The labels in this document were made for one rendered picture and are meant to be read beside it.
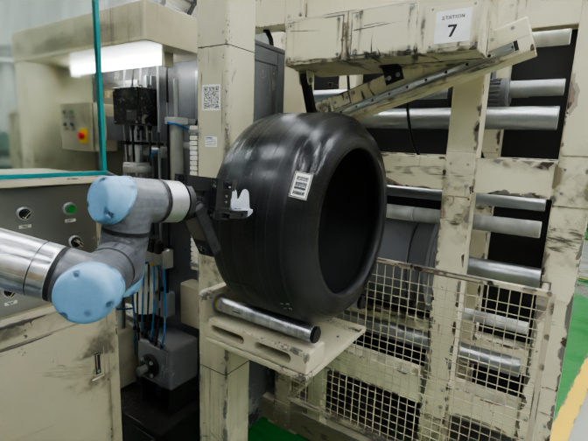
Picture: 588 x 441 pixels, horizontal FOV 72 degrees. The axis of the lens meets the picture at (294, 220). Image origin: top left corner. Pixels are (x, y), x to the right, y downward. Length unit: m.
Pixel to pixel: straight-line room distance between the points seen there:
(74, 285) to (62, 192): 0.78
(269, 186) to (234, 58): 0.50
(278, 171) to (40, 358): 0.85
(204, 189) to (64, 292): 0.33
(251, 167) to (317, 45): 0.57
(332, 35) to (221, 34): 0.34
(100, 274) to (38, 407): 0.90
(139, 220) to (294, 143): 0.42
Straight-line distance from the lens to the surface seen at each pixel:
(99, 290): 0.56
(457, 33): 1.24
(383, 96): 1.42
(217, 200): 0.79
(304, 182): 0.89
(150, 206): 0.69
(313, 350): 1.10
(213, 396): 1.55
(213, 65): 1.30
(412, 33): 1.28
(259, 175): 0.94
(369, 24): 1.33
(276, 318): 1.13
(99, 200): 0.68
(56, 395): 1.44
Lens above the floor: 1.38
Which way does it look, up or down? 11 degrees down
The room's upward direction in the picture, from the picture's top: 2 degrees clockwise
